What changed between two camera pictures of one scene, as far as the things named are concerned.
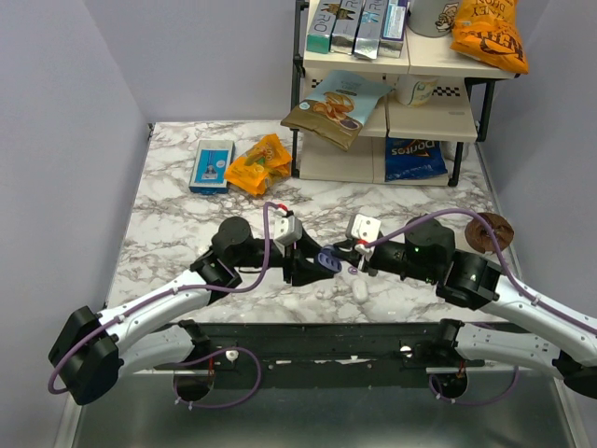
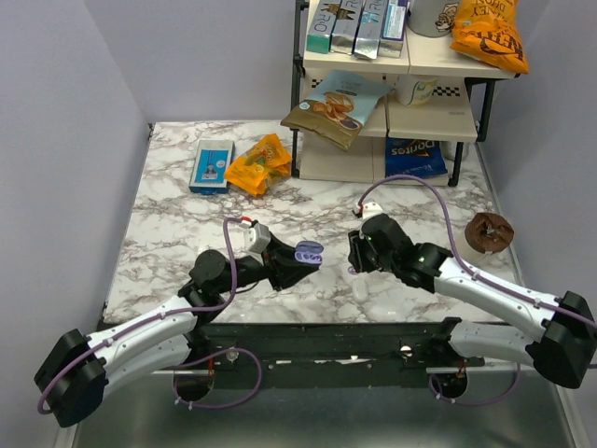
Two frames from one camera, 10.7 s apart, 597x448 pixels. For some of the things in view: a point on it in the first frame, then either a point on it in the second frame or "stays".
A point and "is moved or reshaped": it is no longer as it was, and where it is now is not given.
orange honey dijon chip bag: [485, 31] stays
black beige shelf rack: [418, 110] stays
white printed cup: [432, 18] stays
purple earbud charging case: [327, 258] is moved or reshaped
